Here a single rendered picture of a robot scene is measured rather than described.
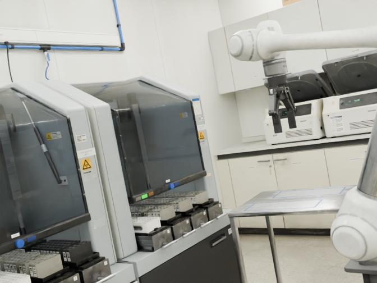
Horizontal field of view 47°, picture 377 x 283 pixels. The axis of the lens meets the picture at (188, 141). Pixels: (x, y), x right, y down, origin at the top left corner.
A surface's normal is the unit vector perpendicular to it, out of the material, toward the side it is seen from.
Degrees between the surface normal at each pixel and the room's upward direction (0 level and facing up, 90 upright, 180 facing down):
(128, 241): 90
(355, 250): 93
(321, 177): 90
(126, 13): 90
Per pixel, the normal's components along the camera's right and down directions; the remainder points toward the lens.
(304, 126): -0.62, 0.15
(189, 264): 0.78, -0.11
